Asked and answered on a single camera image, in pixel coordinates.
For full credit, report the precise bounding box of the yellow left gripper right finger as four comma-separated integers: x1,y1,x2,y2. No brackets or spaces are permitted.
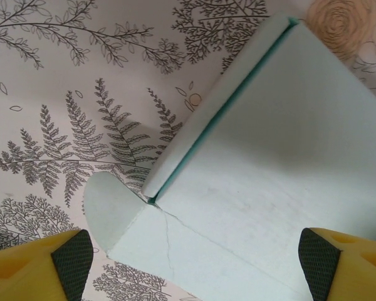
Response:
300,228,376,301

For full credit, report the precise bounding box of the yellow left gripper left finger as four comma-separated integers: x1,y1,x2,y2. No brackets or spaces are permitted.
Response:
0,229,93,301

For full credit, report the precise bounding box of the light blue cardboard box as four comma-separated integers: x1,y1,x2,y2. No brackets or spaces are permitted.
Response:
83,11,376,301

